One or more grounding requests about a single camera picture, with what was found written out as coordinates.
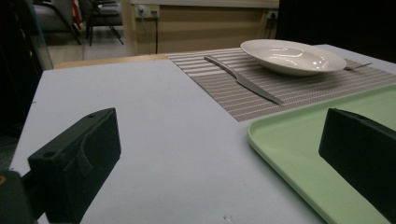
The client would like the wooden table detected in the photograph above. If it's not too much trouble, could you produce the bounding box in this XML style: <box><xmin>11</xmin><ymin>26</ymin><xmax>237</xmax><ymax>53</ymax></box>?
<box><xmin>53</xmin><ymin>52</ymin><xmax>171</xmax><ymax>70</ymax></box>

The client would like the black metal chair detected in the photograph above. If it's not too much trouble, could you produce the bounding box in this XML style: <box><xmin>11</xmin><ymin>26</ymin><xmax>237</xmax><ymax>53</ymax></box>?
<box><xmin>85</xmin><ymin>0</ymin><xmax>125</xmax><ymax>47</ymax></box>

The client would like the striped grey placemat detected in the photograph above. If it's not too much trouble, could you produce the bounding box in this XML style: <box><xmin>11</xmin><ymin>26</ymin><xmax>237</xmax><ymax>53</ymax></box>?
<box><xmin>166</xmin><ymin>46</ymin><xmax>396</xmax><ymax>123</ymax></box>

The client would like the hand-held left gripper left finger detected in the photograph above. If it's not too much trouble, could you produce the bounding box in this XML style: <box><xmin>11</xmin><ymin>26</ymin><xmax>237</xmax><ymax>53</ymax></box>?
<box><xmin>27</xmin><ymin>107</ymin><xmax>122</xmax><ymax>224</ymax></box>

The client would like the black hanging power cable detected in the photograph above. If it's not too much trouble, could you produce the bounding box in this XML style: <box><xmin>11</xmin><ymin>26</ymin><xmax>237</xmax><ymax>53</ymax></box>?
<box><xmin>154</xmin><ymin>11</ymin><xmax>159</xmax><ymax>54</ymax></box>

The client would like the green plastic tray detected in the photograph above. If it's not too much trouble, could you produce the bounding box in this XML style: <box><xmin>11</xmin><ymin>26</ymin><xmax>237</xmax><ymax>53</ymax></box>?
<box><xmin>247</xmin><ymin>84</ymin><xmax>396</xmax><ymax>224</ymax></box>

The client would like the white table cover sheet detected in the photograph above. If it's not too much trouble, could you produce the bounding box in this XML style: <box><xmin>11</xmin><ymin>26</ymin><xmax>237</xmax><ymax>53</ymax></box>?
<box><xmin>8</xmin><ymin>43</ymin><xmax>396</xmax><ymax>224</ymax></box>

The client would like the black curtain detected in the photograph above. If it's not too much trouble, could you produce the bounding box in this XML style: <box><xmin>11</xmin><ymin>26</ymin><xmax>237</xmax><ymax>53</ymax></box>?
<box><xmin>275</xmin><ymin>0</ymin><xmax>396</xmax><ymax>63</ymax></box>
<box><xmin>0</xmin><ymin>0</ymin><xmax>54</xmax><ymax>138</ymax></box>

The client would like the silver table knife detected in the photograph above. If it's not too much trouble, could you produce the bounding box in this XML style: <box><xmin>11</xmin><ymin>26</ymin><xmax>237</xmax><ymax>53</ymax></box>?
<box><xmin>204</xmin><ymin>55</ymin><xmax>286</xmax><ymax>106</ymax></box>

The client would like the silver fork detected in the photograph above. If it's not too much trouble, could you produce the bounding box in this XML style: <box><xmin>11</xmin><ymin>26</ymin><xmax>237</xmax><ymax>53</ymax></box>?
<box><xmin>344</xmin><ymin>62</ymin><xmax>374</xmax><ymax>71</ymax></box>

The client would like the white deep plate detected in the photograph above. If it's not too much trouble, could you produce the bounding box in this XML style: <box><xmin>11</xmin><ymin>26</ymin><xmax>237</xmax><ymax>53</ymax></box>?
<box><xmin>240</xmin><ymin>38</ymin><xmax>347</xmax><ymax>77</ymax></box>

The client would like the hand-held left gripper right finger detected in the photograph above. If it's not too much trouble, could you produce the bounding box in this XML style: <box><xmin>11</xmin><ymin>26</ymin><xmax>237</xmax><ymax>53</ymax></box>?
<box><xmin>318</xmin><ymin>107</ymin><xmax>396</xmax><ymax>224</ymax></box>

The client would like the wooden cabinet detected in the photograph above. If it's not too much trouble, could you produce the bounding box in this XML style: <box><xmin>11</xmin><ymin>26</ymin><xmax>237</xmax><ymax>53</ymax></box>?
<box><xmin>122</xmin><ymin>0</ymin><xmax>279</xmax><ymax>56</ymax></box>

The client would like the grey padded chair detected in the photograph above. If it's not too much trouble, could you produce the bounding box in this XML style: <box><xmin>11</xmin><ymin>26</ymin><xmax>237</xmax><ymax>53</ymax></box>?
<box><xmin>32</xmin><ymin>0</ymin><xmax>83</xmax><ymax>46</ymax></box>

